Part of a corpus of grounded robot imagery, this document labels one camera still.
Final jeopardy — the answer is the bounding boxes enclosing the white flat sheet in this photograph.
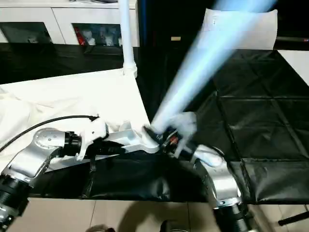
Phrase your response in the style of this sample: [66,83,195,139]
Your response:
[282,49,309,74]

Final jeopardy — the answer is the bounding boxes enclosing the black work mat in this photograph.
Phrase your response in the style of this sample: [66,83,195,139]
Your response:
[0,43,309,203]

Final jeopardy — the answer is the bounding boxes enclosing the white cabinet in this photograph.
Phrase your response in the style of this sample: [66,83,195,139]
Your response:
[0,0,140,48]

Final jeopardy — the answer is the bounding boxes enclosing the small bottles on shelf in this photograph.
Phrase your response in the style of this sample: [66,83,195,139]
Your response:
[72,23,122,47]

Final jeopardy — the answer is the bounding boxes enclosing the dark left robot foot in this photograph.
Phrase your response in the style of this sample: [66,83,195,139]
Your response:
[86,225,111,232]

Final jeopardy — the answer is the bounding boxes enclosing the black cabinet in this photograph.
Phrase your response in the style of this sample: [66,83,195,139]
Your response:
[137,0,209,50]

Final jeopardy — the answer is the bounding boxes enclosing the white plastic bag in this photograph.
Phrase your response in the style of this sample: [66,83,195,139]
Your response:
[203,7,280,51]

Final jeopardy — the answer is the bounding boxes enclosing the dark robot foot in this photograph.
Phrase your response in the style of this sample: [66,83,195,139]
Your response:
[158,220,190,232]
[86,225,111,232]

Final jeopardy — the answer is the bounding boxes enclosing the black rod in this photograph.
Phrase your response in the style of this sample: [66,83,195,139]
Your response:
[278,210,309,228]

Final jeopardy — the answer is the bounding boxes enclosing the white plastic table top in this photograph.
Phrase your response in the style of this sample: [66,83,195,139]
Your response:
[0,68,163,171]

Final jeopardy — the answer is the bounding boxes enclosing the white plastic table leg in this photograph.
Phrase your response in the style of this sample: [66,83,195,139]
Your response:
[149,0,279,137]
[118,0,139,78]

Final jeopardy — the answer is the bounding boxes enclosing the dark right robot foot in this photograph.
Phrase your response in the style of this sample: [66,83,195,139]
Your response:
[158,220,190,232]

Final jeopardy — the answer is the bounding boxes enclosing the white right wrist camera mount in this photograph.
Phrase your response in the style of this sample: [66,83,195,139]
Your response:
[168,111,198,158]

